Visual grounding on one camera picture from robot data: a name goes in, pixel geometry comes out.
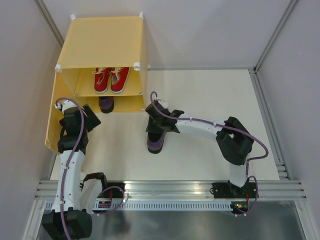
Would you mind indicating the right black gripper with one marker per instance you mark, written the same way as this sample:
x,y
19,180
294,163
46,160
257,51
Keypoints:
x,y
150,128

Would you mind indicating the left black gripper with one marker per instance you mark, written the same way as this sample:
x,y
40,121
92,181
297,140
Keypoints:
x,y
92,121

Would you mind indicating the purple leather loafer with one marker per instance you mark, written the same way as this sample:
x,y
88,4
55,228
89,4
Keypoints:
x,y
155,139
106,104

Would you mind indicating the red canvas sneaker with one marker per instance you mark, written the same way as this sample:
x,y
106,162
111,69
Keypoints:
x,y
101,78
119,76

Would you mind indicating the yellow plastic shoe cabinet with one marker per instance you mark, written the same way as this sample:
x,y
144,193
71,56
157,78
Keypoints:
x,y
91,43

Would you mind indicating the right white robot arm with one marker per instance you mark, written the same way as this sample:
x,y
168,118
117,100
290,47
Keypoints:
x,y
232,138

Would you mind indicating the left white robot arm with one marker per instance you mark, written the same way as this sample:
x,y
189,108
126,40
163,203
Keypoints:
x,y
70,217

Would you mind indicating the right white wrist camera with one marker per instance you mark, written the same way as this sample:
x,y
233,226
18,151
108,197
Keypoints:
x,y
161,102

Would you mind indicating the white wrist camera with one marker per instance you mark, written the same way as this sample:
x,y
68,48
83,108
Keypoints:
x,y
64,103
161,102

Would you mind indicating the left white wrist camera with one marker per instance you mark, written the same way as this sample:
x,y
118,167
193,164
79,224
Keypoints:
x,y
64,103

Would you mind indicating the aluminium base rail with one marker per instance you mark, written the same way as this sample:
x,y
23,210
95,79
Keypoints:
x,y
268,190

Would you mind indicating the white slotted cable duct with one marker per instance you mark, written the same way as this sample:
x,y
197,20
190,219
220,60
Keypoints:
x,y
136,205

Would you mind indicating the aluminium frame post right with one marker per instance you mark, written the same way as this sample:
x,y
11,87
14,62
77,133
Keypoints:
x,y
264,107

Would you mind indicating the aluminium frame post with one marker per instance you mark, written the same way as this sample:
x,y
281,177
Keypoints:
x,y
264,107
50,22

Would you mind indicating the aluminium frame post left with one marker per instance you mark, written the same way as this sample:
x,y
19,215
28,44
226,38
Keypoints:
x,y
50,22

